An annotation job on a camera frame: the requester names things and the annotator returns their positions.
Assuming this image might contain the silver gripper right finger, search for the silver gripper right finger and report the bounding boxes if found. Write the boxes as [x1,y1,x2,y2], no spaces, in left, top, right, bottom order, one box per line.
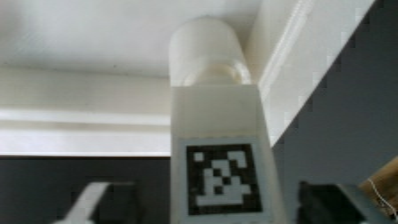
[296,182,392,224]

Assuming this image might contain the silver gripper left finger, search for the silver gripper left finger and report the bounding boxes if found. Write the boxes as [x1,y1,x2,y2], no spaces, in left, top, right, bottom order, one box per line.
[52,182,141,224]

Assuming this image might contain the white leg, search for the white leg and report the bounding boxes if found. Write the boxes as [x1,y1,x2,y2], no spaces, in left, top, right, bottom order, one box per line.
[170,17,289,224]

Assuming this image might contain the white square table top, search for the white square table top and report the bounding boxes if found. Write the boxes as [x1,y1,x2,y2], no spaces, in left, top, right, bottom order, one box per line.
[0,0,378,156]

